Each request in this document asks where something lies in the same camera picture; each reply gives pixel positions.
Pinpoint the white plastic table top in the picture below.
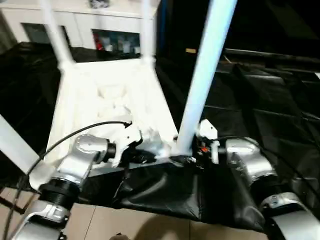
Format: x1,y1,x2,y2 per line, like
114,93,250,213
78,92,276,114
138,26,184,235
27,56,188,193

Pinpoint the white plastic table leg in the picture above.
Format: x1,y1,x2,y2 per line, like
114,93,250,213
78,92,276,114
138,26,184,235
139,0,157,66
0,114,40,173
37,0,76,71
172,0,238,157

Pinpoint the black mat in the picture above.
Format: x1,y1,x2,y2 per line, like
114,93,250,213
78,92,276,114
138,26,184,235
0,42,320,233

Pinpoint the large black furniture piece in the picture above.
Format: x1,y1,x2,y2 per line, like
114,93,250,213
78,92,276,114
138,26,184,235
160,0,320,63

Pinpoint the white cabinet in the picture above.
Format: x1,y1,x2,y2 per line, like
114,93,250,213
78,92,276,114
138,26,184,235
0,0,162,55

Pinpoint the dark glass bowl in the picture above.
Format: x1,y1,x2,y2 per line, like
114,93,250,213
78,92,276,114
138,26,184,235
89,0,112,9

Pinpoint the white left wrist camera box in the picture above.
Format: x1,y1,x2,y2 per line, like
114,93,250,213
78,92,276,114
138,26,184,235
109,122,145,167

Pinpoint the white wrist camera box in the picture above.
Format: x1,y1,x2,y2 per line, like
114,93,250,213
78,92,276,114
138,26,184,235
195,119,221,165
109,122,145,167

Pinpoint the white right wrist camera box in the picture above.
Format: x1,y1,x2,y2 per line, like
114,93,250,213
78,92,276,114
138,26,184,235
195,119,221,165

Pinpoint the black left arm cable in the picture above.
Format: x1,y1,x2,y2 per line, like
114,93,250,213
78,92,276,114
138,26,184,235
2,121,133,240

